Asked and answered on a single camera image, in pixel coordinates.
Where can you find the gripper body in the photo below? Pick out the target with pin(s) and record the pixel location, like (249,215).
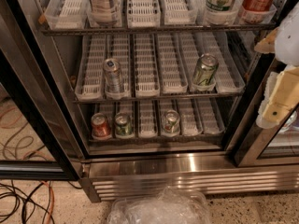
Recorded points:
(288,44)

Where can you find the pale labelled plastic bottle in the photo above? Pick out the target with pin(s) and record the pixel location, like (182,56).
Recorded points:
(105,11)

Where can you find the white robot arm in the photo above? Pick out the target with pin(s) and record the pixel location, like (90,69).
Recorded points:
(283,41)

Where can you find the right glass fridge door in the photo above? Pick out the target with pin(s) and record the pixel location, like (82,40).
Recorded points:
(260,143)

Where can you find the shelf glide tray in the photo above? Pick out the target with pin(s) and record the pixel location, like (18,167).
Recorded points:
(179,12)
(143,13)
(172,75)
(146,75)
(228,79)
(90,75)
(66,14)

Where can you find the stainless steel display fridge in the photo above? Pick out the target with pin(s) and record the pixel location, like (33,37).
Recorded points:
(113,171)

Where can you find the green silver can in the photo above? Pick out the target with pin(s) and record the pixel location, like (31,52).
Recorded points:
(205,69)

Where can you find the green red white can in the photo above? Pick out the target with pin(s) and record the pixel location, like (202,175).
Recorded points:
(170,121)

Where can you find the clear crumpled plastic bag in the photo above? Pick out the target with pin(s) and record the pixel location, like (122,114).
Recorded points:
(169,206)

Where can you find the dark green soda can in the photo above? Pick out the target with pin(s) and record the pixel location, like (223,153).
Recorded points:
(123,125)

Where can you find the silver blue can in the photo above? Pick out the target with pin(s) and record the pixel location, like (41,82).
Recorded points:
(113,75)

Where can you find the red soda can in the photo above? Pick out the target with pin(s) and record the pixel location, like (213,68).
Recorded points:
(100,125)

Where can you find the top wire shelf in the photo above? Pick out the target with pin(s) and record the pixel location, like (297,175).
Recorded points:
(160,30)

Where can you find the middle wire shelf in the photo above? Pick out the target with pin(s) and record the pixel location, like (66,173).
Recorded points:
(161,97)

